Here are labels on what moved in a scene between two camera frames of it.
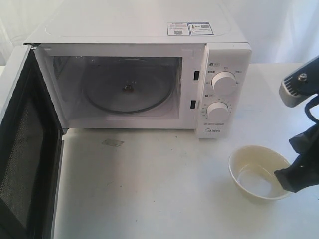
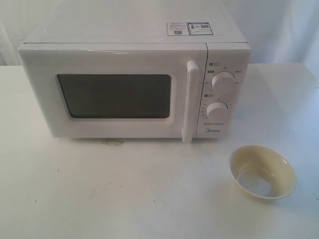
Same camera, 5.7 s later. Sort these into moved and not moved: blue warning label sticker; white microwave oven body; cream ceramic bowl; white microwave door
Moved: white microwave door
Not moved: blue warning label sticker; white microwave oven body; cream ceramic bowl
